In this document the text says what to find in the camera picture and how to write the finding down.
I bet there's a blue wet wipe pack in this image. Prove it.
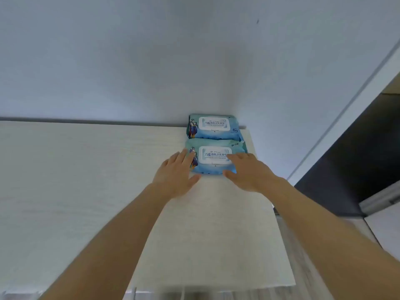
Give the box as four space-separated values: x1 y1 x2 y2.
185 139 248 177
187 114 245 142

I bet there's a person's left hand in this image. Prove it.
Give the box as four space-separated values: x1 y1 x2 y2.
152 149 202 200

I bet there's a person's right hand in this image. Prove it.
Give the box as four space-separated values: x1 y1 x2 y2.
222 152 288 194

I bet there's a person's right forearm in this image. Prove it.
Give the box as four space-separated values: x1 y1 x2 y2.
267 179 400 300

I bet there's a white room door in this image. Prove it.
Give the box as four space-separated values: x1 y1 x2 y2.
358 180 400 250

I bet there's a white door frame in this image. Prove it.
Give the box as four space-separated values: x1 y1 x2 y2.
286 40 400 186

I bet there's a white wooden cabinet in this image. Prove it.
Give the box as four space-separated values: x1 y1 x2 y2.
0 120 297 300

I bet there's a person's left forearm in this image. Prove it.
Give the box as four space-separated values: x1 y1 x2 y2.
39 183 172 300

